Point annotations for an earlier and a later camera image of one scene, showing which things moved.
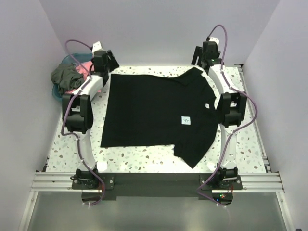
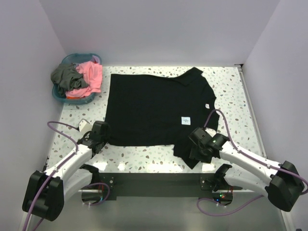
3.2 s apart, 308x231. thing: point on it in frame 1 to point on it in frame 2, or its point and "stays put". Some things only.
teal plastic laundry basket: [73, 58] stays put
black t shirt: [154, 110] stays put
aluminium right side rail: [267, 166] stays put
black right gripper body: [217, 53] to [197, 152]
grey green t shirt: [67, 77] stays put
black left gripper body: [94, 61] to [105, 140]
